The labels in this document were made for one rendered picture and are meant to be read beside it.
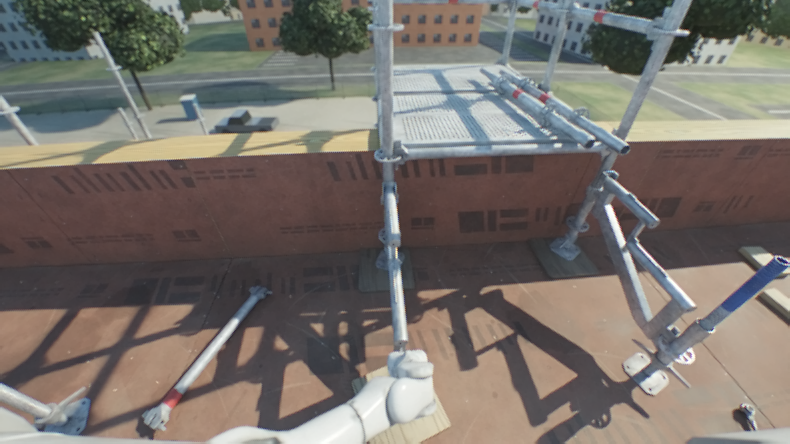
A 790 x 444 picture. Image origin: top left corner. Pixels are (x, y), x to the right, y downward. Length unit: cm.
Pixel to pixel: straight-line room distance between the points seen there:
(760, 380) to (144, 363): 278
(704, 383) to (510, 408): 89
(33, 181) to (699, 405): 321
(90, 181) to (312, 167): 111
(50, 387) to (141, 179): 98
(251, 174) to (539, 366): 161
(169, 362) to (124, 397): 19
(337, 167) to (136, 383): 130
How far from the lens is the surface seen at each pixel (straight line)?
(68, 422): 191
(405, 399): 57
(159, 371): 181
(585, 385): 166
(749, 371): 217
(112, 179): 196
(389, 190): 133
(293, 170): 152
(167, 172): 177
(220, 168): 163
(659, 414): 177
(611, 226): 175
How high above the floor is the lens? 137
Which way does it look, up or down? 38 degrees down
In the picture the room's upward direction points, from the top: straight up
